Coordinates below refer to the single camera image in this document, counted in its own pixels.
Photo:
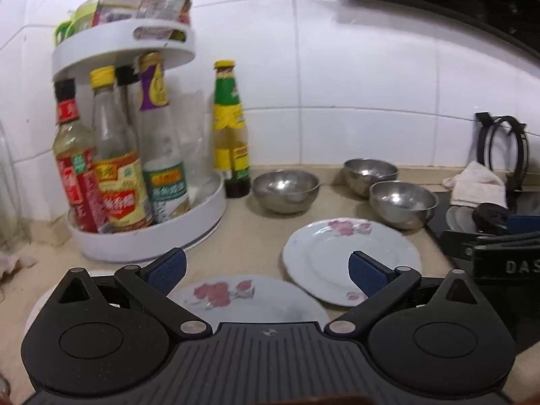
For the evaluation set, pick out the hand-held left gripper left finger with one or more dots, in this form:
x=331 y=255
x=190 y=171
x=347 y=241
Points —
x=166 y=271

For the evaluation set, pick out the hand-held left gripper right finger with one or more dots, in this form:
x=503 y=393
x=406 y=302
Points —
x=368 y=276

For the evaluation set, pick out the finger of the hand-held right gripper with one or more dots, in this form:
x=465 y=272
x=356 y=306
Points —
x=460 y=240
x=523 y=222

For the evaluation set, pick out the white plate pink flowers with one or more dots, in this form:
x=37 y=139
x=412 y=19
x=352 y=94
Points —
x=270 y=303
x=329 y=257

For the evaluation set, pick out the black induction cooktop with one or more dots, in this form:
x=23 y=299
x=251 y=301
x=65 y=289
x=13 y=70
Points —
x=438 y=219

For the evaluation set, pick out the white folded towel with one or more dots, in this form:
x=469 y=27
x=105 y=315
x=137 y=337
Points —
x=476 y=185

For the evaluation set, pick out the steel bowl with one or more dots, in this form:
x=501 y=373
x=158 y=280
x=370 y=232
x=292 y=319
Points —
x=284 y=190
x=403 y=204
x=369 y=175

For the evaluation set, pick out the yellow cap vinegar bottle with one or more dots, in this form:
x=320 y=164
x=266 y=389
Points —
x=122 y=194

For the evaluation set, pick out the purple label sauce bottle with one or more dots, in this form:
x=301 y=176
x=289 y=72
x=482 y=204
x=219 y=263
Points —
x=162 y=147

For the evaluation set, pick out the crumpled white rag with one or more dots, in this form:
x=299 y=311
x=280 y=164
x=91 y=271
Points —
x=14 y=265

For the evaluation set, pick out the red label sauce bottle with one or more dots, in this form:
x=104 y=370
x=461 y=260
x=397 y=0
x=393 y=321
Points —
x=74 y=143

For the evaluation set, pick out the green yellow label bottle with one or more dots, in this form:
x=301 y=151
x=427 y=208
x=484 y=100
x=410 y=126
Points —
x=230 y=114

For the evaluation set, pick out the dark cap slim bottle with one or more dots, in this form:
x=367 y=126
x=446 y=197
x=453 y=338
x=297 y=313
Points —
x=125 y=93

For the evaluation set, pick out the white two-tier rotating rack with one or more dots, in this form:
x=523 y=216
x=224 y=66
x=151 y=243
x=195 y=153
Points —
x=105 y=42

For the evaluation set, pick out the bright green plastic cup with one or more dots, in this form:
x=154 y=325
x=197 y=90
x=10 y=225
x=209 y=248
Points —
x=78 y=19

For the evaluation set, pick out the black wall hook holder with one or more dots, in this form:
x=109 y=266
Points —
x=522 y=152

